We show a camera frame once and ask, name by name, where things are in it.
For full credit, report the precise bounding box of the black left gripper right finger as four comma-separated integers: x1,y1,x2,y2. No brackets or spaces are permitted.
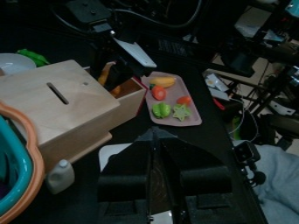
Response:
154,127,270,224

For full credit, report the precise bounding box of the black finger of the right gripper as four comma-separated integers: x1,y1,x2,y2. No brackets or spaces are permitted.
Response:
91,43,155,92

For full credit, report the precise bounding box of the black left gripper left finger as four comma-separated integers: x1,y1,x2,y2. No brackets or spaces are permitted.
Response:
96,126,158,224

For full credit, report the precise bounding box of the finger of the right gripper with grey pad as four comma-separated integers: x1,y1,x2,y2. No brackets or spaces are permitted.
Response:
111,37,159,69

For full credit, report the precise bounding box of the white flat board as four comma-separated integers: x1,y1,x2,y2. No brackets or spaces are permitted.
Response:
98,142,135,173

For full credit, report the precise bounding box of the yellow toy banana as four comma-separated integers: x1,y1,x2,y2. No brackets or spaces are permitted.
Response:
148,75,178,88

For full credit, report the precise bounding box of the orange toy carrot piece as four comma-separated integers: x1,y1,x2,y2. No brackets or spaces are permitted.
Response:
148,83,168,102

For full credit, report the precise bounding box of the green toy bell pepper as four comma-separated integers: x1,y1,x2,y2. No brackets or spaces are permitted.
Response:
151,101,174,119

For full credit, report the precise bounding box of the small white toy bottle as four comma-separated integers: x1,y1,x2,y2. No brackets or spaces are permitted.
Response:
45,158,76,195

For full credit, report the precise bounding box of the red toy tomato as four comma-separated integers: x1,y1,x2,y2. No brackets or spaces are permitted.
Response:
176,94,192,106

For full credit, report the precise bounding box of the light wooden slotted box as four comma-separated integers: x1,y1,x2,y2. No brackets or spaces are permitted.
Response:
0,59,147,173

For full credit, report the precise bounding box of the pink rectangular tray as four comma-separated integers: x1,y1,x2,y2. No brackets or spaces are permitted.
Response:
140,71,203,128

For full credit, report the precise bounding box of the grey cloth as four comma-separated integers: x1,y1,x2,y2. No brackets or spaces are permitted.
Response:
232,139,299,224

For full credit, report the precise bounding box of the green toy vegetable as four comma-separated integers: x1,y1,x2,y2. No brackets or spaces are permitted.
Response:
16,48,52,67

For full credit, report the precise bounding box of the green toy starfruit slice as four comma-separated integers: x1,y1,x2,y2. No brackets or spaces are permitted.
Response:
172,103,192,123

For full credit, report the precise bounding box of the white small box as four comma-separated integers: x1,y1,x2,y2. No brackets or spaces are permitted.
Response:
204,73,231,94

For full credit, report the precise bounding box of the white bowl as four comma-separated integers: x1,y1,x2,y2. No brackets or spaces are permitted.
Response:
0,52,37,76

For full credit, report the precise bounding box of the teal basket orange rim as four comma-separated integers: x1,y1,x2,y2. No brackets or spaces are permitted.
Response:
0,101,47,224

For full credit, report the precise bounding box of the black cable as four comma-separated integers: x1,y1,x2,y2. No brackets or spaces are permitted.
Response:
110,0,204,30

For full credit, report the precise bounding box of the black clamp mount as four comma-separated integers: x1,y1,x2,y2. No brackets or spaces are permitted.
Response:
232,140,268,187

